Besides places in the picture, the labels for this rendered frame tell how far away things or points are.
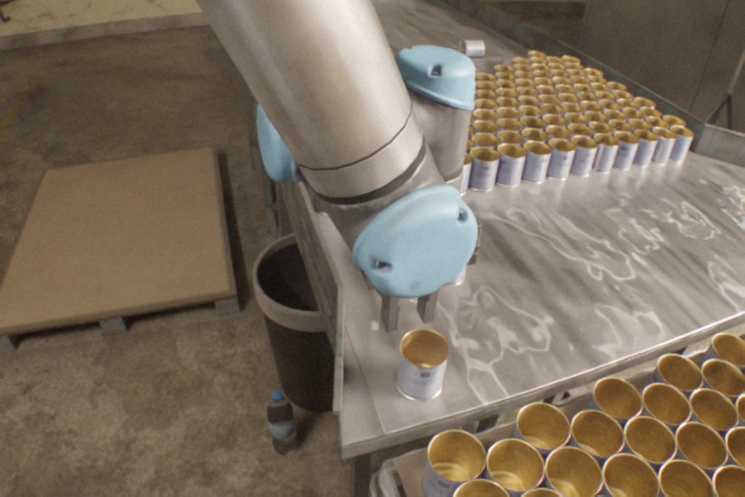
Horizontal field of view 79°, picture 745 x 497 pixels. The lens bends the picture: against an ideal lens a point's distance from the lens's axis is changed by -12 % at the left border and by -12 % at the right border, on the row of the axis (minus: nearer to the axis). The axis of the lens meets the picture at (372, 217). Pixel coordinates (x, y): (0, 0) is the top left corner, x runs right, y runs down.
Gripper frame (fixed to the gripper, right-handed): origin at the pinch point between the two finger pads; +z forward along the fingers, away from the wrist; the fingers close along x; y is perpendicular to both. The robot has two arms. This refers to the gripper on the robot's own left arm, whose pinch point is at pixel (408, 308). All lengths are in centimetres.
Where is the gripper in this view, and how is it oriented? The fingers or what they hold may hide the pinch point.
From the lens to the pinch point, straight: 62.7
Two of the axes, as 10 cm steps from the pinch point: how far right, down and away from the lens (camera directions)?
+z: -0.4, 8.1, 5.9
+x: -9.5, 1.5, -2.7
